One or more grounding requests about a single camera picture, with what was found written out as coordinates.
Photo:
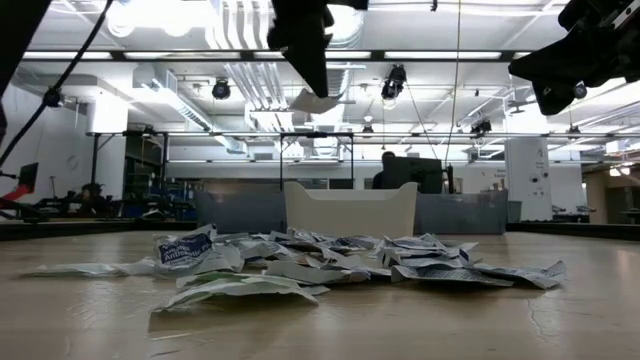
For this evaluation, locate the black ceiling spotlight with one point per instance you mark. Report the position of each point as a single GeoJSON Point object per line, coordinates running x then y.
{"type": "Point", "coordinates": [394, 80]}
{"type": "Point", "coordinates": [221, 90]}
{"type": "Point", "coordinates": [481, 126]}
{"type": "Point", "coordinates": [52, 97]}

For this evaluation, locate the white pillar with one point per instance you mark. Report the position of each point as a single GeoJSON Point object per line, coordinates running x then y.
{"type": "Point", "coordinates": [527, 175]}

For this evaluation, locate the dark storage shelf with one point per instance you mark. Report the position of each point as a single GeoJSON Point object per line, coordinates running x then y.
{"type": "Point", "coordinates": [145, 170]}

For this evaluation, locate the white printed packet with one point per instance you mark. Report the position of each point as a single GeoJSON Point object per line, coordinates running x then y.
{"type": "Point", "coordinates": [450, 276]}
{"type": "Point", "coordinates": [530, 275]}
{"type": "Point", "coordinates": [415, 245]}
{"type": "Point", "coordinates": [310, 272]}

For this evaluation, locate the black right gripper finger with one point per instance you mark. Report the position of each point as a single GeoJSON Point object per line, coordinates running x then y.
{"type": "Point", "coordinates": [550, 65]}
{"type": "Point", "coordinates": [557, 97]}

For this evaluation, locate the white ventilation duct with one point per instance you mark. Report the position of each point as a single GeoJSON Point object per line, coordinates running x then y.
{"type": "Point", "coordinates": [260, 75]}

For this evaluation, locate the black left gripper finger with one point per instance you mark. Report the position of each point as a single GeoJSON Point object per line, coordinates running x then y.
{"type": "Point", "coordinates": [300, 57]}
{"type": "Point", "coordinates": [319, 65]}

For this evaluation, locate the person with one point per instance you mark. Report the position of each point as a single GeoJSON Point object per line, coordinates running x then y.
{"type": "Point", "coordinates": [92, 197]}
{"type": "Point", "coordinates": [385, 170]}

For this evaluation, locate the white wipe packet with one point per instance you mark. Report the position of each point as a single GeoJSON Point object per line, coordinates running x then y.
{"type": "Point", "coordinates": [350, 262]}
{"type": "Point", "coordinates": [315, 102]}
{"type": "Point", "coordinates": [240, 295]}
{"type": "Point", "coordinates": [225, 279]}
{"type": "Point", "coordinates": [227, 257]}

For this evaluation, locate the white plastic bin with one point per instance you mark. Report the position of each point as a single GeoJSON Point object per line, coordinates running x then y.
{"type": "Point", "coordinates": [350, 210]}

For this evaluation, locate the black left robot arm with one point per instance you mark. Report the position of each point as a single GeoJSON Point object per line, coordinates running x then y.
{"type": "Point", "coordinates": [20, 30]}

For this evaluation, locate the blue label antiseptic packet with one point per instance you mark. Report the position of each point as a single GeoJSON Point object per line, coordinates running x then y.
{"type": "Point", "coordinates": [185, 250]}

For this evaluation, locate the small black monitor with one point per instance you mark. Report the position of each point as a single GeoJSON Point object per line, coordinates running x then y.
{"type": "Point", "coordinates": [28, 176]}

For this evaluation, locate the red machine part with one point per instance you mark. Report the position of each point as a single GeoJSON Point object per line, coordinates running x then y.
{"type": "Point", "coordinates": [12, 194]}

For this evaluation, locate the grey plastic bin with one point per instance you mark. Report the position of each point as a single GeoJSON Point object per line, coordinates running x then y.
{"type": "Point", "coordinates": [460, 212]}
{"type": "Point", "coordinates": [240, 212]}

